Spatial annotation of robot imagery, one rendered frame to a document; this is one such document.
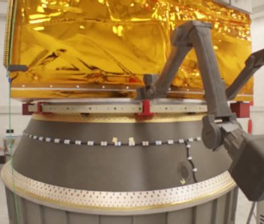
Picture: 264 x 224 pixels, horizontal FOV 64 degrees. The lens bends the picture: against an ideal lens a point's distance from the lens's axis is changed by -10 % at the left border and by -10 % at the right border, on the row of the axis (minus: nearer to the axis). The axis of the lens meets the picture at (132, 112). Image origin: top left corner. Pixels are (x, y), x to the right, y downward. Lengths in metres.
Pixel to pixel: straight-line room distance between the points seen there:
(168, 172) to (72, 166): 0.56
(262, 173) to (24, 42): 1.23
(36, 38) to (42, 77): 0.22
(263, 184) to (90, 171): 1.02
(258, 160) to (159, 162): 0.91
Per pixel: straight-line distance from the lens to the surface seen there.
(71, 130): 1.50
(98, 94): 1.39
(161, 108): 1.46
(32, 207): 1.61
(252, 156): 0.56
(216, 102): 0.70
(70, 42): 1.35
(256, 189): 0.57
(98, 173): 1.35
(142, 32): 1.53
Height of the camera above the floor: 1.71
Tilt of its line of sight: 2 degrees down
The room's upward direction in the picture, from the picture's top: straight up
